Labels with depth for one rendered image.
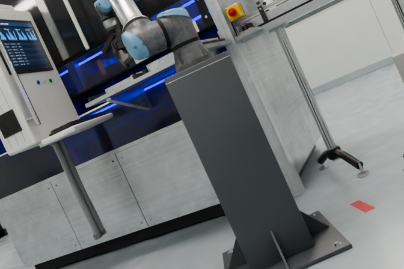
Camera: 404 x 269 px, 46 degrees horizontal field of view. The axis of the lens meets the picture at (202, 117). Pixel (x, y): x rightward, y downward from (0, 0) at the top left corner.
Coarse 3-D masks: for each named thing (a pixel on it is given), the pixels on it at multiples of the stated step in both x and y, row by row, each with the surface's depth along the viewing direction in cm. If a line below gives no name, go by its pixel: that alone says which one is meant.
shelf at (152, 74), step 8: (208, 48) 211; (216, 48) 231; (168, 64) 213; (152, 72) 217; (160, 72) 222; (168, 72) 245; (136, 80) 221; (144, 80) 229; (152, 80) 252; (120, 88) 225; (128, 88) 232; (136, 88) 257; (104, 96) 229; (112, 96) 236; (88, 104) 233
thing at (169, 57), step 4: (204, 40) 223; (208, 40) 227; (172, 52) 214; (164, 56) 216; (168, 56) 215; (172, 56) 214; (156, 60) 218; (160, 60) 217; (164, 60) 216; (168, 60) 215; (148, 64) 220; (152, 64) 219; (156, 64) 218; (160, 64) 217; (148, 68) 220; (152, 68) 219
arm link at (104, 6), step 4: (100, 0) 227; (104, 0) 227; (100, 4) 227; (104, 4) 227; (108, 4) 228; (100, 8) 229; (104, 8) 228; (108, 8) 228; (112, 8) 232; (100, 12) 235; (104, 12) 232; (108, 12) 233
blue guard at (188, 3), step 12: (180, 0) 247; (192, 0) 245; (192, 12) 246; (204, 24) 245; (96, 48) 272; (84, 60) 276; (96, 60) 273; (108, 60) 271; (132, 60) 265; (60, 72) 284; (72, 72) 281; (84, 72) 278; (96, 72) 275; (108, 72) 272; (72, 84) 283; (84, 84) 280
